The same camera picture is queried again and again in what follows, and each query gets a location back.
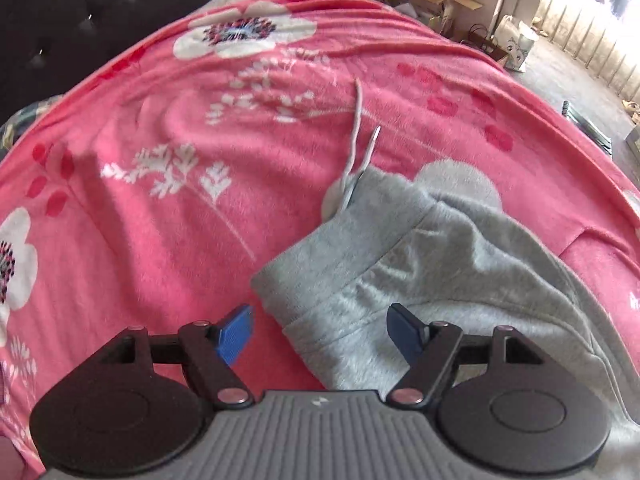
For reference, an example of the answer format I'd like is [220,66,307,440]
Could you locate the dark slatted folding stool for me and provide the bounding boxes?
[561,101,613,158]

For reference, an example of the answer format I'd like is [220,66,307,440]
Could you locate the pink floral fleece blanket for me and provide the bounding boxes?
[1,0,639,479]

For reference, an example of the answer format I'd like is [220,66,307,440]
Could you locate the metal balcony railing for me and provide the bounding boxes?
[533,0,639,101]

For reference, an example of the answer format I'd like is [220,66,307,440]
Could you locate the white cartoon paper bag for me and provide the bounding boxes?
[494,15,538,72]

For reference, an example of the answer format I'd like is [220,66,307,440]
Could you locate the black tufted headboard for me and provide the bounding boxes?
[0,0,210,119]

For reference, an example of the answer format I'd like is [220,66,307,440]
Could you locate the grey sweatpants with drawstring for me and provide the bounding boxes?
[249,77,640,480]

